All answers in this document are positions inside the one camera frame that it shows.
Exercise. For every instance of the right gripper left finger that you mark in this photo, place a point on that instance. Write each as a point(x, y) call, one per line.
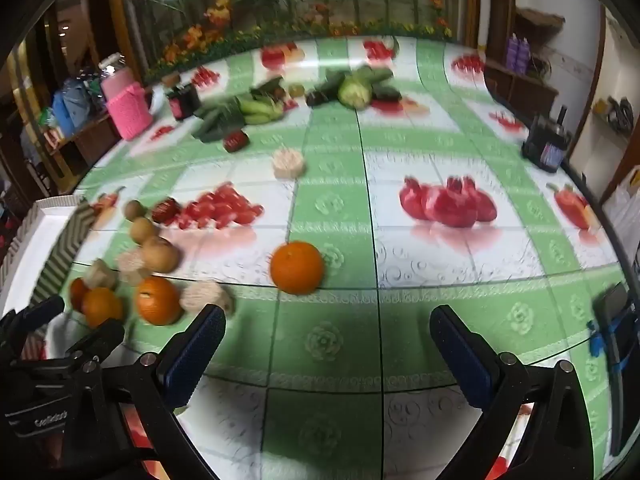
point(184, 359)

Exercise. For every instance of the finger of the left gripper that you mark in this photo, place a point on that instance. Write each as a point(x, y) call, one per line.
point(95, 342)
point(16, 326)

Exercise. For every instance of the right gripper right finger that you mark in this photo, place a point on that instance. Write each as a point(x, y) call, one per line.
point(468, 356)

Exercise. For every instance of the orange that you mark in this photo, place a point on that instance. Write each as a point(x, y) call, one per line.
point(76, 293)
point(296, 268)
point(100, 304)
point(158, 301)

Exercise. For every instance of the white box with striped rim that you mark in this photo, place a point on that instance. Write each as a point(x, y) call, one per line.
point(43, 250)

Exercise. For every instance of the orange behind gripper finger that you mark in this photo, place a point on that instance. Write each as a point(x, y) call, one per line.
point(76, 293)

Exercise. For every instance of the brown round fruit front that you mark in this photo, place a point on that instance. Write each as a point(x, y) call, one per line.
point(160, 256)

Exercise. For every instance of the brown round fruit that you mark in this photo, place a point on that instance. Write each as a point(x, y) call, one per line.
point(142, 229)
point(160, 256)

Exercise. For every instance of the brown round fruit middle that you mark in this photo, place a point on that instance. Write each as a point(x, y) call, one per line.
point(142, 229)

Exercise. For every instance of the brown kiwi-like fruit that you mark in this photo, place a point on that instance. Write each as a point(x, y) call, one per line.
point(133, 210)

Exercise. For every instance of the dark red apple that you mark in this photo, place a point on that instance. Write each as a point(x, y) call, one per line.
point(165, 211)

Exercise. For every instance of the green fruit-print tablecloth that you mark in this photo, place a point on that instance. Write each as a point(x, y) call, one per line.
point(424, 204)

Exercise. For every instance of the dark red plum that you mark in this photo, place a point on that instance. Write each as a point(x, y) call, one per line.
point(235, 141)

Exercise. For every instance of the blue bag on shelf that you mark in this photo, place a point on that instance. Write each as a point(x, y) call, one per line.
point(71, 106)

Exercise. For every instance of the black device on table edge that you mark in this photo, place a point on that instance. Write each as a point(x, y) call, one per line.
point(547, 142)

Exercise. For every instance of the pink bottle with knit sleeve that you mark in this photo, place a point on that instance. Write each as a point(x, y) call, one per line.
point(126, 103)

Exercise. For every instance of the green leafy vegetable bunch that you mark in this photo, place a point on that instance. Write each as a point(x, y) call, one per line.
point(218, 118)

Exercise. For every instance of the black jar with red label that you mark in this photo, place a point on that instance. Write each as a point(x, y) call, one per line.
point(183, 101)

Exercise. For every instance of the green bananas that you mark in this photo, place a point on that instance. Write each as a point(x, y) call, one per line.
point(261, 111)

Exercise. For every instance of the corn with green husk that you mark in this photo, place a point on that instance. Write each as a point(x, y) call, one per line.
point(354, 93)

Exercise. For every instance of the dark cucumber near corn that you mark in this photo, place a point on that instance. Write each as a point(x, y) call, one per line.
point(328, 90)

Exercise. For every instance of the purple bottles on shelf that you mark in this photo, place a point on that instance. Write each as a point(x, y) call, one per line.
point(517, 55)

